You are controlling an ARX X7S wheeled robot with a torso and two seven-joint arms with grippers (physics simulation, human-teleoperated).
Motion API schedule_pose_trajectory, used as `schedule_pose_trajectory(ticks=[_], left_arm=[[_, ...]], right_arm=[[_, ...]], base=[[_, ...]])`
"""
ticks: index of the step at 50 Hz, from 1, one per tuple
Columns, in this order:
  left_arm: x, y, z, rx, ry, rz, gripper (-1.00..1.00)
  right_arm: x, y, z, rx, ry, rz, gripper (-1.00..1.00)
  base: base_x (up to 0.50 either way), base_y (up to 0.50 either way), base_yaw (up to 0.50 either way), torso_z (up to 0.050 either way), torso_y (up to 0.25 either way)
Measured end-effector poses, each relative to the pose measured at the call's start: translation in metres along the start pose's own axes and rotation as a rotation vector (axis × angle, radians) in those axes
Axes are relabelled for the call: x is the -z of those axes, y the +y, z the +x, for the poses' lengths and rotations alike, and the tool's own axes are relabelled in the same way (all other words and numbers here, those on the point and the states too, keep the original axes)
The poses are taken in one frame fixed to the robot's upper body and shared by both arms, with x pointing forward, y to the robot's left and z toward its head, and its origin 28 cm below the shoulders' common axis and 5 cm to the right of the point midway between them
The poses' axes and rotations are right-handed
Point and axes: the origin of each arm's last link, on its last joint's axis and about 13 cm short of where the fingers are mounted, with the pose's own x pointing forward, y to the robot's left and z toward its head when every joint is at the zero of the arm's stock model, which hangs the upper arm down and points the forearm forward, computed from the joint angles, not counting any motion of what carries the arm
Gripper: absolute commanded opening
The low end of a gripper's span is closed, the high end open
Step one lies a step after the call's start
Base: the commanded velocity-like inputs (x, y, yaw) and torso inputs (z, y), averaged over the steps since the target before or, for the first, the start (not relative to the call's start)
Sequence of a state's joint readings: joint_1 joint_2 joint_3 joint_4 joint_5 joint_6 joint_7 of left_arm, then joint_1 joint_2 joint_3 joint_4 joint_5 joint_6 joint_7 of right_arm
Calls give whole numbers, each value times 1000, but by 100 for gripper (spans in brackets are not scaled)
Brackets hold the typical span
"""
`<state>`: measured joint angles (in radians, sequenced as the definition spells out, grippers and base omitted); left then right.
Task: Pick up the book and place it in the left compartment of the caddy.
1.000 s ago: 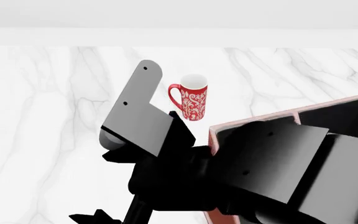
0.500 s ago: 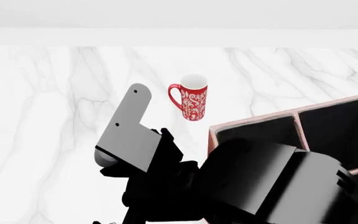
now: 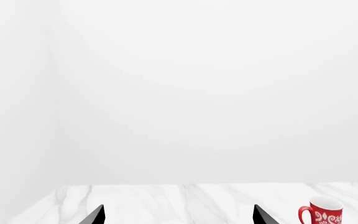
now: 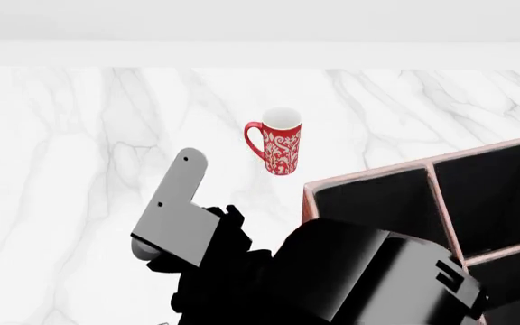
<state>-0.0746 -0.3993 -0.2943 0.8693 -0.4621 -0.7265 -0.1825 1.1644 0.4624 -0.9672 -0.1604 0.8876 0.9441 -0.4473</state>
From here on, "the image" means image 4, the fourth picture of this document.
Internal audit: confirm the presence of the pink caddy with black compartments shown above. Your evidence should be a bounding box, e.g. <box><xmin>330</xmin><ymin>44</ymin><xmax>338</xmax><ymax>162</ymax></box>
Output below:
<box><xmin>301</xmin><ymin>131</ymin><xmax>520</xmax><ymax>325</ymax></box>

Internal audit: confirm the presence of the red patterned mug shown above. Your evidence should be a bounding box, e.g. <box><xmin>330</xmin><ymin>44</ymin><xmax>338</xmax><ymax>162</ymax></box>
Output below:
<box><xmin>243</xmin><ymin>106</ymin><xmax>302</xmax><ymax>176</ymax></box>

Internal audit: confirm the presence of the grey gripper camera mount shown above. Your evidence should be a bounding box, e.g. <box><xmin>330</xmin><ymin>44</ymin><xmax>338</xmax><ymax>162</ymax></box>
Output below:
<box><xmin>130</xmin><ymin>146</ymin><xmax>222</xmax><ymax>268</ymax></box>

